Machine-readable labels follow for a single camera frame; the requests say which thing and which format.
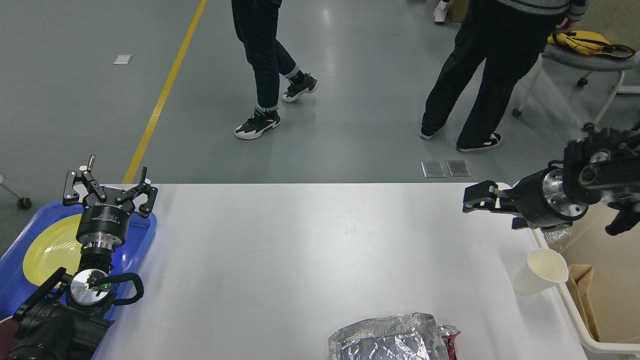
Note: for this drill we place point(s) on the beige plastic bin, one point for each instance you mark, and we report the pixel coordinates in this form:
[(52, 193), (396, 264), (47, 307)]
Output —
[(615, 289)]

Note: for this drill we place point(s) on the right floor outlet plate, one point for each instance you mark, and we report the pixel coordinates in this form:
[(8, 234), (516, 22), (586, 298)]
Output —
[(459, 168)]

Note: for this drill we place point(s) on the person in black shorts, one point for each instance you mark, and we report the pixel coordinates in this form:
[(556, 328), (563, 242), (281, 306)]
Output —
[(440, 12)]

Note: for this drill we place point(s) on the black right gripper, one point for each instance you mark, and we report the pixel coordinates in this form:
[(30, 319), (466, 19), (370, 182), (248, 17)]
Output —
[(539, 198)]

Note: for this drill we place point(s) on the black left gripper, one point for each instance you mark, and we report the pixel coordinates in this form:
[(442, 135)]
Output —
[(101, 221)]

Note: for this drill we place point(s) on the floor outlet plate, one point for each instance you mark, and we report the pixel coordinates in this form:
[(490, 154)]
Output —
[(459, 168), (433, 169)]

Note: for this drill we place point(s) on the large crumpled aluminium foil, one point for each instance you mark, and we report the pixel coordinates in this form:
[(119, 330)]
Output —
[(413, 336)]

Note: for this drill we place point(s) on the yellow plate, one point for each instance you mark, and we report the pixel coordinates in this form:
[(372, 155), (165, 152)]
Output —
[(56, 246)]

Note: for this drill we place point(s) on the left floor outlet plate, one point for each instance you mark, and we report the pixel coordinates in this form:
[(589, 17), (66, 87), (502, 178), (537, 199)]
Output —
[(433, 169)]

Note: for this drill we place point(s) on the chair caster wheel leg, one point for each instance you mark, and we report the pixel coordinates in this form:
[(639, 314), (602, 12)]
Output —
[(22, 202)]

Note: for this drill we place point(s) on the blue plastic tray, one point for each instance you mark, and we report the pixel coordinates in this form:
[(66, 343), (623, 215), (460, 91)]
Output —
[(15, 288)]

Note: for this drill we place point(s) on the white paper cup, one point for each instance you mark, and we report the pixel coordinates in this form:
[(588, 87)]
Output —
[(542, 269)]

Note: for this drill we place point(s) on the yellow bag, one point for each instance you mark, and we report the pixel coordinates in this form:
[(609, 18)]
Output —
[(588, 43)]

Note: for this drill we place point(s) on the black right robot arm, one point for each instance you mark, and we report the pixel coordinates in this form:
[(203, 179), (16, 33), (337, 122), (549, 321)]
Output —
[(604, 167)]

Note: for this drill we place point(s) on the grey office chair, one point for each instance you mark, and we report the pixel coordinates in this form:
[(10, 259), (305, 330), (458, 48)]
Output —
[(590, 64)]

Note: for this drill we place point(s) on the person in dark jeans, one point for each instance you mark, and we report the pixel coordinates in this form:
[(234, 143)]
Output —
[(276, 74)]

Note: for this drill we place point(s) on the small aluminium foil piece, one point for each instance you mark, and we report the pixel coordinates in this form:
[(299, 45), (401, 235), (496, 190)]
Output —
[(558, 240)]

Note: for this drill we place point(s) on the brown paper bag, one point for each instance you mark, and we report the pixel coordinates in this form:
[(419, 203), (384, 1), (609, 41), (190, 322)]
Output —
[(579, 285)]

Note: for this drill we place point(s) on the pink mug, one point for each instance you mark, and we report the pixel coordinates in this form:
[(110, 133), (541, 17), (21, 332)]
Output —
[(8, 328)]

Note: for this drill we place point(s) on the person in grey sweater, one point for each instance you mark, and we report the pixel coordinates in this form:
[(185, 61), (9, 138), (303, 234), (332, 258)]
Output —
[(507, 36)]

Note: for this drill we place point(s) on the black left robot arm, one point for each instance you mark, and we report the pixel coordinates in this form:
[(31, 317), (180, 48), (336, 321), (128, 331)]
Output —
[(65, 317)]

